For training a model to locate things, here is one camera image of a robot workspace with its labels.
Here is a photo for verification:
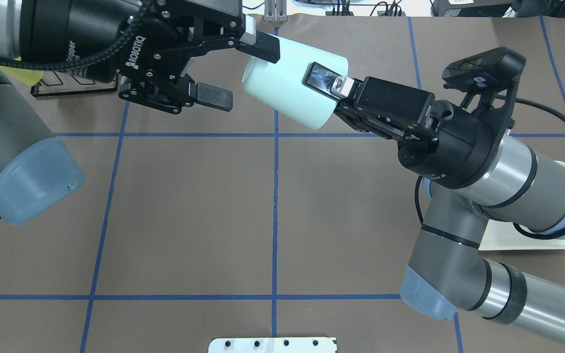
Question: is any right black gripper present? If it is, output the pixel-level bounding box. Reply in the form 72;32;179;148
304;62;511;189

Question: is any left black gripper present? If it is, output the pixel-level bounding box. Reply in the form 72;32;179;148
117;0;281;114

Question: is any light green cup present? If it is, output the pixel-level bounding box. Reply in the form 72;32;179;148
242;36;348;130

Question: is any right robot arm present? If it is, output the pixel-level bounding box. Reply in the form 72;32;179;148
303;55;565;344

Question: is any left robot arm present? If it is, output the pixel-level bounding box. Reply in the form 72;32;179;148
0;0;281;226

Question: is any yellow cup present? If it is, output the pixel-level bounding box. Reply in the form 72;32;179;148
8;69;44;86

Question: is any cream rabbit tray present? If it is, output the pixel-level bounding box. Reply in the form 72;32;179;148
479;159;565;251

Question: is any aluminium frame post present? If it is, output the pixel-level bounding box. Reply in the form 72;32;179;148
264;0;288;23

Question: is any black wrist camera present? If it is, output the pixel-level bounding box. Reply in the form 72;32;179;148
442;47;526;130

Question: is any black wire cup rack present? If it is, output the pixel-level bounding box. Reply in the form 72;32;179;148
30;72;118;98

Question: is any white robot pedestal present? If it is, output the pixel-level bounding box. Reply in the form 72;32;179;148
207;337;338;353

